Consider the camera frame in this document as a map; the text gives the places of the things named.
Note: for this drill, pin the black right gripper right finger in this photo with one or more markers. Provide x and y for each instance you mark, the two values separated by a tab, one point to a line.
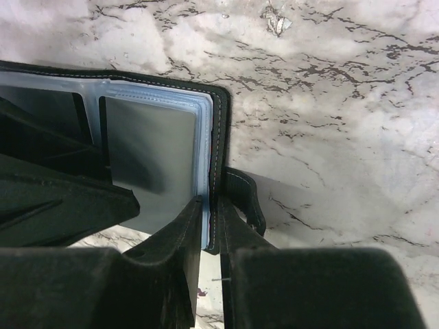
267	287

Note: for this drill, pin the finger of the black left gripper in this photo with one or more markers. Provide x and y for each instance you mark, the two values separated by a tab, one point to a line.
50	128
43	207

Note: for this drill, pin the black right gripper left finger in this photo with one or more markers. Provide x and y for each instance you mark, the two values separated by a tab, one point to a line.
152	285

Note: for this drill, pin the black leather card holder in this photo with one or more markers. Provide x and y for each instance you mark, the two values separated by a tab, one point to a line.
212	179

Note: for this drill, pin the dark grey credit card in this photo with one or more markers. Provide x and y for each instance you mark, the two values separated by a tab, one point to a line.
149	147

